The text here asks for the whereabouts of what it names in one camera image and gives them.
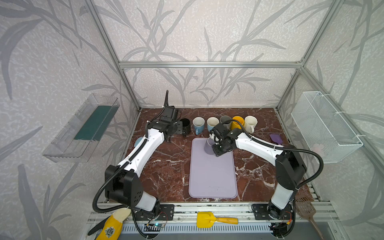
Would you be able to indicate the lavender plastic tray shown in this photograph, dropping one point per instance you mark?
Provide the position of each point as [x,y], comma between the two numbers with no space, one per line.
[211,176]

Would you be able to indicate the purple silicone spatula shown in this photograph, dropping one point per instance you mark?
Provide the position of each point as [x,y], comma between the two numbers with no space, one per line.
[276,138]

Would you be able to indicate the clear plastic wall shelf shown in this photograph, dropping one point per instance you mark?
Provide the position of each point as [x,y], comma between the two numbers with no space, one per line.
[64,149]

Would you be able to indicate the pink object in basket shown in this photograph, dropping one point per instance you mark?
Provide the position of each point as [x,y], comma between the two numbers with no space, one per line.
[319,149]

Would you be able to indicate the light blue toy shovel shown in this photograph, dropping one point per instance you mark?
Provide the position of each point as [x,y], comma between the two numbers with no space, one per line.
[138,142]

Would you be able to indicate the light blue mug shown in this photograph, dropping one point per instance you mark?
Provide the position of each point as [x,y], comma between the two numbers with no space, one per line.
[212,122]

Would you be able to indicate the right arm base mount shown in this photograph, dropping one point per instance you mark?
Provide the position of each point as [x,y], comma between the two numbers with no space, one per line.
[267,211]

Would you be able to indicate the brown slotted spatula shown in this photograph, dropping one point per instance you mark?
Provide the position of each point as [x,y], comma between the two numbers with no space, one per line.
[306,210]

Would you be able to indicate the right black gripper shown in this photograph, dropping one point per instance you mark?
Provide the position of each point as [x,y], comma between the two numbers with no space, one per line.
[217,149]

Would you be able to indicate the yellow ceramic mug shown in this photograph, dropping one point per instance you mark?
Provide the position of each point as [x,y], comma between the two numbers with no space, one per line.
[237,123]

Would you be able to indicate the green sponge sheet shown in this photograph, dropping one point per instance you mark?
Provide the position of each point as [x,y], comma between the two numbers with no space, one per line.
[97,123]

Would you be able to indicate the grey ceramic mug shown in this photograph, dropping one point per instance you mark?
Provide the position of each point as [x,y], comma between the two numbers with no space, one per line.
[226,121]

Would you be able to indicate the yellow toy shovel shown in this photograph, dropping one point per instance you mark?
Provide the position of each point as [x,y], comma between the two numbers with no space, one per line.
[206,220]

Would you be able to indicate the black ceramic mug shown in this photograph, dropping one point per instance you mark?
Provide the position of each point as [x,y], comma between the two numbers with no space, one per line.
[186,127]

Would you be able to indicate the white wire basket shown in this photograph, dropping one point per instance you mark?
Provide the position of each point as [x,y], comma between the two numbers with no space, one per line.
[320,123]

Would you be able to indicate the teal blue mug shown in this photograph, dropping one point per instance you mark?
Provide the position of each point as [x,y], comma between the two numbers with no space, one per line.
[198,124]

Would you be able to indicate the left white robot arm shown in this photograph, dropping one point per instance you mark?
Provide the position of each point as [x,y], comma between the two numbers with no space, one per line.
[122,182]

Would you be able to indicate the white ceramic mug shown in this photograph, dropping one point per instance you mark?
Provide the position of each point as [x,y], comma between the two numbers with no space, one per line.
[250,124]

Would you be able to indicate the purple ceramic mug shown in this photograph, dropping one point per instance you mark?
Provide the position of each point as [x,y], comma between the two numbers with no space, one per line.
[208,147]

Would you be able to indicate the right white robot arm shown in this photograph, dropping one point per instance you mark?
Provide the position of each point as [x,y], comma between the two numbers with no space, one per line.
[288,162]

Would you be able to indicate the aluminium cage frame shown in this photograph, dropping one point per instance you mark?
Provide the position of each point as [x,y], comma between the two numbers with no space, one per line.
[345,57]

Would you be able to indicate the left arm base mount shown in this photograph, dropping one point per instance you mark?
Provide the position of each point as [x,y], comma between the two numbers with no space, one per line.
[162,212]

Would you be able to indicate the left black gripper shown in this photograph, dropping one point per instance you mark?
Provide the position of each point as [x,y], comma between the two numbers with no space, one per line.
[182,127]

